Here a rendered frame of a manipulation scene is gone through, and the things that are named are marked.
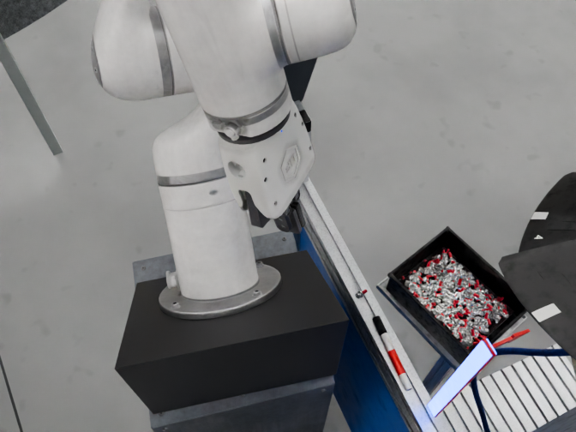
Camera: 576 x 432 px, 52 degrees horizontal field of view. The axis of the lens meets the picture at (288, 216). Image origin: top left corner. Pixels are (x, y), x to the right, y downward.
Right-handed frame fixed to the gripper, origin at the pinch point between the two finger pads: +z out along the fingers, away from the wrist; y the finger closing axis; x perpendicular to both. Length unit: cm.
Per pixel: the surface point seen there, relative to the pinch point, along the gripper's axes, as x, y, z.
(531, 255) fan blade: -24.4, 19.2, 22.9
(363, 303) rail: 3.1, 15.1, 44.1
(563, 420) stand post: -35, 32, 105
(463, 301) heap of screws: -13, 25, 50
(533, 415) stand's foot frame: -28, 43, 133
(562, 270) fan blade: -28.8, 17.2, 22.1
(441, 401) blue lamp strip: -16.3, 1.3, 41.8
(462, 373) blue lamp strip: -19.7, 0.9, 28.4
